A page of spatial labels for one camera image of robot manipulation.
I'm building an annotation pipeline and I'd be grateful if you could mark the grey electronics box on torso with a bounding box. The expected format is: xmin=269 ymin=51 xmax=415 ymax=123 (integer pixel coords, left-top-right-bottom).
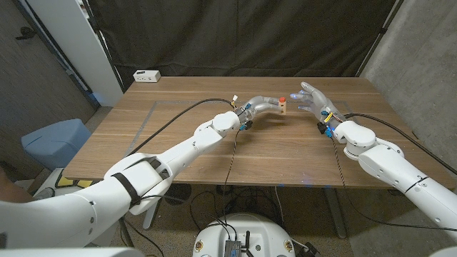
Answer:
xmin=224 ymin=239 xmax=243 ymax=257

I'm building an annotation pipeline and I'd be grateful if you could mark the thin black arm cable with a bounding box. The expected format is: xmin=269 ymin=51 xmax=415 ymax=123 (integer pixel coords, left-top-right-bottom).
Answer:
xmin=331 ymin=138 xmax=457 ymax=232
xmin=121 ymin=128 xmax=241 ymax=257

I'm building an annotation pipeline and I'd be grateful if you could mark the white floor cable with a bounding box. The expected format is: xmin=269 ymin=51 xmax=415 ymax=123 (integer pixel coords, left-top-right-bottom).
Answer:
xmin=273 ymin=186 xmax=286 ymax=225

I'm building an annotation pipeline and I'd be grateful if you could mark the dark door frame rail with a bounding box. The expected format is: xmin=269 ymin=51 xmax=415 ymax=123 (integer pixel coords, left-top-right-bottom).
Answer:
xmin=10 ymin=0 xmax=101 ymax=110

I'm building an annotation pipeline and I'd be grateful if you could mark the black backdrop curtain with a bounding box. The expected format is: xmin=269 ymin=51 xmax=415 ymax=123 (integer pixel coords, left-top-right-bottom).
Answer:
xmin=87 ymin=0 xmax=404 ymax=90

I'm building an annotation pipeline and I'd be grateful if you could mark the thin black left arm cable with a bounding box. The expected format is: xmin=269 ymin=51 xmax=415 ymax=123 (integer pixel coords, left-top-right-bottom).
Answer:
xmin=121 ymin=128 xmax=241 ymax=257

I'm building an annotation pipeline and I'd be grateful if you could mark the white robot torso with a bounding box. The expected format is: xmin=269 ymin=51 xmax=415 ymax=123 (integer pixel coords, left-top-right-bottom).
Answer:
xmin=192 ymin=213 xmax=296 ymax=257

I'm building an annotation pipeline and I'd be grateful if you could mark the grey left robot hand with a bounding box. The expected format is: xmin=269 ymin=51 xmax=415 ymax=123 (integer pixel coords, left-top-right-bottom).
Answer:
xmin=236 ymin=95 xmax=285 ymax=124

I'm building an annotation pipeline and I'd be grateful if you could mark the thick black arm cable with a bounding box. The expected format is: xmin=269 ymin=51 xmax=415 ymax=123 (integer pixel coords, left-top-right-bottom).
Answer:
xmin=344 ymin=113 xmax=457 ymax=176
xmin=126 ymin=98 xmax=238 ymax=157

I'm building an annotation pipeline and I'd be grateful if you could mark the white table leg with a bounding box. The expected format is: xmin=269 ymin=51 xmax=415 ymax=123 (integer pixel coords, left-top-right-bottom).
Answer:
xmin=142 ymin=203 xmax=160 ymax=231

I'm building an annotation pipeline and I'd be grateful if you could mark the white cabinet panel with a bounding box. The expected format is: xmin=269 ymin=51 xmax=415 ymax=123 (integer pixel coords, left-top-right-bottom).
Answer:
xmin=26 ymin=0 xmax=124 ymax=107

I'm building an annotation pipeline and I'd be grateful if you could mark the blue-grey padded stool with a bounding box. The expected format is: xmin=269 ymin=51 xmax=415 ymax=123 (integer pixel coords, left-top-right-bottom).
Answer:
xmin=20 ymin=118 xmax=92 ymax=171

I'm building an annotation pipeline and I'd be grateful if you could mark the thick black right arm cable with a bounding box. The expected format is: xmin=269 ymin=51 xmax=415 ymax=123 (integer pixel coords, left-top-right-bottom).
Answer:
xmin=344 ymin=113 xmax=457 ymax=176

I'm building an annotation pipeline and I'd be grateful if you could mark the grey sneaker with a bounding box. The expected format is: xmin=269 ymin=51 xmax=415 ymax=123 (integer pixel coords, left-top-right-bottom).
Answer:
xmin=34 ymin=187 xmax=56 ymax=201

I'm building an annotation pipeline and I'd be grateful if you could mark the black antenna on torso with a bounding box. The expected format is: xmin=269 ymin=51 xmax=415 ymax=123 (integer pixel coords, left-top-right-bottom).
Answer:
xmin=242 ymin=231 xmax=254 ymax=257

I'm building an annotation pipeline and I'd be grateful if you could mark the white power strip box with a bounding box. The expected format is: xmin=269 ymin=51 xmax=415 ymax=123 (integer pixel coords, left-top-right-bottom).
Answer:
xmin=133 ymin=69 xmax=161 ymax=84

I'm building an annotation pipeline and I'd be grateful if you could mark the black backdrop stand pole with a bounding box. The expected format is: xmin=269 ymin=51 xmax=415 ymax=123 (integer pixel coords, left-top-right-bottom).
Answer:
xmin=355 ymin=0 xmax=404 ymax=78
xmin=81 ymin=0 xmax=126 ymax=93

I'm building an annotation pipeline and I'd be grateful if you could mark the person's bare leg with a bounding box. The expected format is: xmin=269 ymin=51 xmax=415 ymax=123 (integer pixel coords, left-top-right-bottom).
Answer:
xmin=0 ymin=167 xmax=35 ymax=203

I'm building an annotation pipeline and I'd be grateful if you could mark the grey table leg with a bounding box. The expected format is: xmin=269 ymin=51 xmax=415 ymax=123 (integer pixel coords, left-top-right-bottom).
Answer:
xmin=323 ymin=187 xmax=347 ymax=239

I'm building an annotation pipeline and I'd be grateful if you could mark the black door handle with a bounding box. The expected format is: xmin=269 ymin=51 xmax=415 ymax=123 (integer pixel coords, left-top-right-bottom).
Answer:
xmin=14 ymin=26 xmax=36 ymax=40

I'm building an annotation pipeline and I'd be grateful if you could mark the black connector beside torso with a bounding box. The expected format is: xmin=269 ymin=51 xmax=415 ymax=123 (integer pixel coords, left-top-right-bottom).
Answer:
xmin=303 ymin=242 xmax=321 ymax=257

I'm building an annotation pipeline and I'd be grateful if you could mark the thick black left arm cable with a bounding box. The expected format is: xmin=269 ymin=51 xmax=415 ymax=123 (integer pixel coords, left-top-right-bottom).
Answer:
xmin=126 ymin=98 xmax=238 ymax=157

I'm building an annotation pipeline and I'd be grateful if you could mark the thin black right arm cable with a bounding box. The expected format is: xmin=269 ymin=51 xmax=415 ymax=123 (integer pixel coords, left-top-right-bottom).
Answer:
xmin=331 ymin=138 xmax=457 ymax=232

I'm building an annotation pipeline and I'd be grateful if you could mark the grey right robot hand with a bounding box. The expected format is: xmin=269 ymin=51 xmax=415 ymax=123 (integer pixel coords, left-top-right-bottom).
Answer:
xmin=289 ymin=81 xmax=348 ymax=130

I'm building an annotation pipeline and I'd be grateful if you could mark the black floor cable bundle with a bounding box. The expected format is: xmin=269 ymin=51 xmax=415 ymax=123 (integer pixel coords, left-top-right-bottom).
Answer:
xmin=189 ymin=184 xmax=283 ymax=233

